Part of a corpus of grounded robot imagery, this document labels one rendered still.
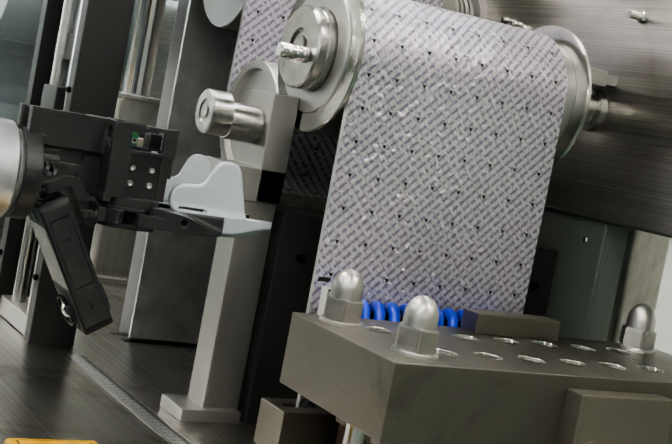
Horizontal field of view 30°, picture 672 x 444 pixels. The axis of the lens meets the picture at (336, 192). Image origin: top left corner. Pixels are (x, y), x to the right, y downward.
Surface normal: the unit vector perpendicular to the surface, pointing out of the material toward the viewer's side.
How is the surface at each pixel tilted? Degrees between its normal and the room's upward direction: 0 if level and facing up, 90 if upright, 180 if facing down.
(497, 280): 90
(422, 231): 90
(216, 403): 90
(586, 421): 90
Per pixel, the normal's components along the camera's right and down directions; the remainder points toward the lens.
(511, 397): 0.49, 0.15
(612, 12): -0.85, -0.13
